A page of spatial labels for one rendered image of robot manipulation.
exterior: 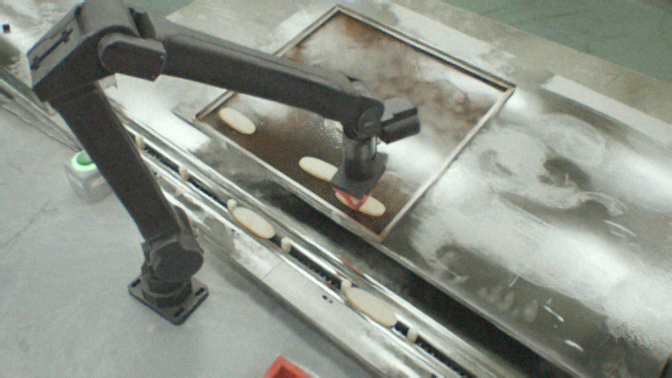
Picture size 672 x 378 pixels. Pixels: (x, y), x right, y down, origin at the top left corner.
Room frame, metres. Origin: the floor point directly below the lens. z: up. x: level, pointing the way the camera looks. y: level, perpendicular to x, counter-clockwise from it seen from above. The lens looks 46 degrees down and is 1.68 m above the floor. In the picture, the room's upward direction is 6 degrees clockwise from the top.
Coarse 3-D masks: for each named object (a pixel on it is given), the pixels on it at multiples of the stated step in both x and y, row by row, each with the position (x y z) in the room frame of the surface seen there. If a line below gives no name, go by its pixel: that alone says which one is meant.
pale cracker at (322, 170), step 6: (300, 162) 0.84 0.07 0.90; (306, 162) 0.83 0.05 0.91; (312, 162) 0.83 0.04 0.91; (318, 162) 0.83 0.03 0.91; (324, 162) 0.84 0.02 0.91; (306, 168) 0.82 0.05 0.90; (312, 168) 0.82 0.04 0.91; (318, 168) 0.82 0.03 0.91; (324, 168) 0.82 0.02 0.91; (330, 168) 0.82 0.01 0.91; (336, 168) 0.82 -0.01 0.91; (312, 174) 0.81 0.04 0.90; (318, 174) 0.81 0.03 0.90; (324, 174) 0.80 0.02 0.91; (330, 174) 0.80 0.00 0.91; (324, 180) 0.80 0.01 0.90
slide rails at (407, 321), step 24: (168, 168) 0.84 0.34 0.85; (192, 168) 0.84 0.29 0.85; (192, 192) 0.78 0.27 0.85; (216, 192) 0.78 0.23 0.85; (264, 216) 0.73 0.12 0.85; (264, 240) 0.67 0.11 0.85; (336, 288) 0.58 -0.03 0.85; (360, 288) 0.59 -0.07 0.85; (360, 312) 0.54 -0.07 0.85; (432, 336) 0.50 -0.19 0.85; (432, 360) 0.46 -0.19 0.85; (456, 360) 0.46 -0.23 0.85
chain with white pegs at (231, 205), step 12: (144, 144) 0.90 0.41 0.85; (156, 156) 0.88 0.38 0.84; (180, 168) 0.82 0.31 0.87; (192, 180) 0.82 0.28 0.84; (204, 192) 0.79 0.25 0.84; (228, 204) 0.74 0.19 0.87; (288, 240) 0.66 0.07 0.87; (288, 252) 0.66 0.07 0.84; (324, 276) 0.61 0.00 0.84; (348, 288) 0.58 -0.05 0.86; (408, 336) 0.50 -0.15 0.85; (444, 360) 0.47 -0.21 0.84; (456, 372) 0.45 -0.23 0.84
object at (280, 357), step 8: (280, 352) 0.41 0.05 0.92; (272, 360) 0.40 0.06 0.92; (280, 360) 0.40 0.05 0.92; (288, 360) 0.40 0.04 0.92; (272, 368) 0.38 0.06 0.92; (280, 368) 0.39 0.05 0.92; (288, 368) 0.39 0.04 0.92; (296, 368) 0.39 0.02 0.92; (304, 368) 0.39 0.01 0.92; (264, 376) 0.37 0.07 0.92; (272, 376) 0.37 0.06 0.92; (280, 376) 0.38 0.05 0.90; (288, 376) 0.38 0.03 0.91; (296, 376) 0.38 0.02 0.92; (304, 376) 0.38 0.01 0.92; (312, 376) 0.38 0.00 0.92
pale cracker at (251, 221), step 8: (240, 208) 0.74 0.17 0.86; (240, 216) 0.72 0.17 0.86; (248, 216) 0.72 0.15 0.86; (256, 216) 0.72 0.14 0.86; (248, 224) 0.70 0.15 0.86; (256, 224) 0.70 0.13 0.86; (264, 224) 0.70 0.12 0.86; (256, 232) 0.68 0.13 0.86; (264, 232) 0.68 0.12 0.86; (272, 232) 0.69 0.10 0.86
